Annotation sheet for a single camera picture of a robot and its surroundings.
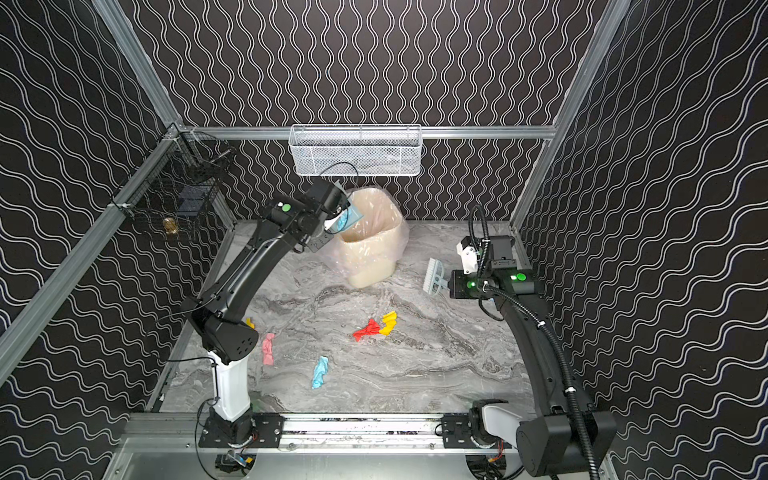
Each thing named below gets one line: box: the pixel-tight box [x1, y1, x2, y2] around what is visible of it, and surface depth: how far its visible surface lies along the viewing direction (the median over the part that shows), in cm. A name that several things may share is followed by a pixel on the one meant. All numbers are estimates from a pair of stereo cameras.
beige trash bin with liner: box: [320, 186, 410, 289], surface depth 90 cm
